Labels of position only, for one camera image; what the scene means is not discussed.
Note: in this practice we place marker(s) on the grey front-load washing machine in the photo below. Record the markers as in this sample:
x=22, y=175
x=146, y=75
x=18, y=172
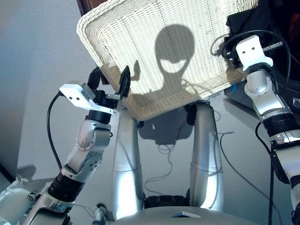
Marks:
x=239, y=98

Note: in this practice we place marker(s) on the pale woven laundry basket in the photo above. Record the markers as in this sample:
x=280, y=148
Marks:
x=140, y=47

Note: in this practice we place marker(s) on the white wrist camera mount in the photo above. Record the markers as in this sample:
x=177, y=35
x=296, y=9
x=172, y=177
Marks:
x=75, y=95
x=252, y=54

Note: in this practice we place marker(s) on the silver robot torso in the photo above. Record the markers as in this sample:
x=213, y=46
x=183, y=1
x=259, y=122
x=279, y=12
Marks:
x=182, y=219

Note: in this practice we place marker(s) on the silver robot leg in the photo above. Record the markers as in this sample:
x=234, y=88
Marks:
x=206, y=159
x=127, y=168

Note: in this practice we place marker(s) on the black wheeled basket stand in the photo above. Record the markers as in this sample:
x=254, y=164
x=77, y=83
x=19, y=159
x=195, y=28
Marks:
x=191, y=114

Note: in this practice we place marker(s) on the blue energy label sticker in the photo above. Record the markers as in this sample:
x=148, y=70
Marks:
x=296, y=102

